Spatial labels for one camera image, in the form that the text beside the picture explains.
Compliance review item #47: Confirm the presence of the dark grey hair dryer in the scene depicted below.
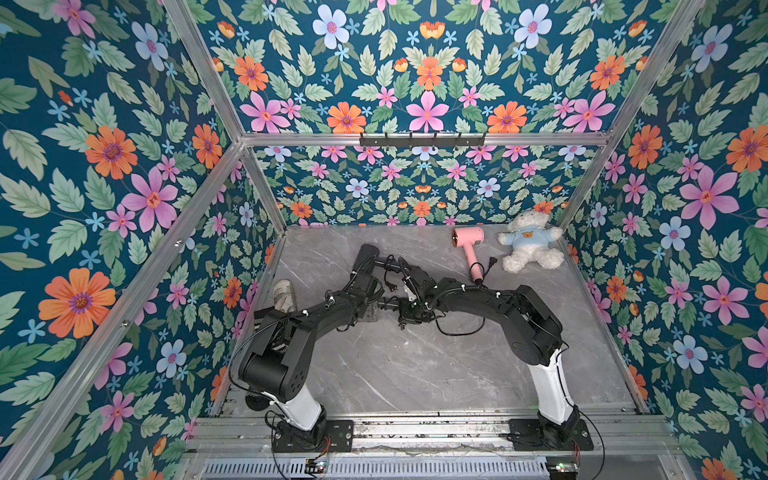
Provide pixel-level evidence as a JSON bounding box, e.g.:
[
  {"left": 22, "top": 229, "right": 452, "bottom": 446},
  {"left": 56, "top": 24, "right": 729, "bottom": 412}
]
[
  {"left": 363, "top": 297, "right": 412, "bottom": 322},
  {"left": 350, "top": 244, "right": 417, "bottom": 281}
]

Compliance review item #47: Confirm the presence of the pink hair dryer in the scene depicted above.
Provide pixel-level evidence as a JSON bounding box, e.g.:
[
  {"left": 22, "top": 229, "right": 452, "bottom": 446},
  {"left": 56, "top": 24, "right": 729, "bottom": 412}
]
[{"left": 452, "top": 227, "right": 484, "bottom": 284}]

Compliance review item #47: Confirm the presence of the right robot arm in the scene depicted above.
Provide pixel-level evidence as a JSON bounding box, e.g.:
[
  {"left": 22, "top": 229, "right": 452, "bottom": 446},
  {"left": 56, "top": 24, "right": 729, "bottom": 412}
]
[{"left": 381, "top": 259, "right": 579, "bottom": 427}]

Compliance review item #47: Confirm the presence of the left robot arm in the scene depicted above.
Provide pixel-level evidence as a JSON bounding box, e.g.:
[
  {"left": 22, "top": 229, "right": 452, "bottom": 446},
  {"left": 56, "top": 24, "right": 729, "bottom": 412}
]
[{"left": 237, "top": 273, "right": 383, "bottom": 432}]

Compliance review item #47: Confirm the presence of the rolled beige cloth bundle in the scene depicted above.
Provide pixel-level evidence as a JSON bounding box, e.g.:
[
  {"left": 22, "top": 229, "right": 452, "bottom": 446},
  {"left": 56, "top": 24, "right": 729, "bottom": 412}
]
[{"left": 272, "top": 279, "right": 297, "bottom": 313}]

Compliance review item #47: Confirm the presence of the black white striped sock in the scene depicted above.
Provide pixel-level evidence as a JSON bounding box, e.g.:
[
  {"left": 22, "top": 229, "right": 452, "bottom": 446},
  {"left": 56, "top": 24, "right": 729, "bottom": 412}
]
[{"left": 244, "top": 307, "right": 277, "bottom": 413}]

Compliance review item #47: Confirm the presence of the white teddy bear blue shirt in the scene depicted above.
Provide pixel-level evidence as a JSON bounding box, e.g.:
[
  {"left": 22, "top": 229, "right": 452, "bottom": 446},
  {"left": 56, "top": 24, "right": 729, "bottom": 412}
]
[{"left": 497, "top": 210, "right": 565, "bottom": 273}]

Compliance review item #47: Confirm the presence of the white slotted vent strip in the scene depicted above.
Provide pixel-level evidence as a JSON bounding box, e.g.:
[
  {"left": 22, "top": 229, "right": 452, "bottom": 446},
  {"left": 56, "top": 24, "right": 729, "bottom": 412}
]
[{"left": 202, "top": 457, "right": 550, "bottom": 479}]

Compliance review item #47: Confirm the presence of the small green circuit board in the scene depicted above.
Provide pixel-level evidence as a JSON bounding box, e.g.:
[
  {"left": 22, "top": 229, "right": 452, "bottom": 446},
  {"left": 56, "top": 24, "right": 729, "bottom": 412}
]
[{"left": 304, "top": 458, "right": 328, "bottom": 477}]

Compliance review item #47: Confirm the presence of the black hook rail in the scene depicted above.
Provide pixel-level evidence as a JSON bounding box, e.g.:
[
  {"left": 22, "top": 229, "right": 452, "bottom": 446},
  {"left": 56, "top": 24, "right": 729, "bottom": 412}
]
[{"left": 358, "top": 133, "right": 486, "bottom": 149}]

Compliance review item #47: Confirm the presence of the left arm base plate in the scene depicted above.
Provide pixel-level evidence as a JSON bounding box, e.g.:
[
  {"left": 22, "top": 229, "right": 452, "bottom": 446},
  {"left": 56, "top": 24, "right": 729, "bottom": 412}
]
[{"left": 273, "top": 420, "right": 355, "bottom": 453}]

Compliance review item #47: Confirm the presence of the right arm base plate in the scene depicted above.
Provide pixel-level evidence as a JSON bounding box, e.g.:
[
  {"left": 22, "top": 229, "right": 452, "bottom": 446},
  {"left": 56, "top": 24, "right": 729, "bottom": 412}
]
[{"left": 506, "top": 418, "right": 595, "bottom": 451}]

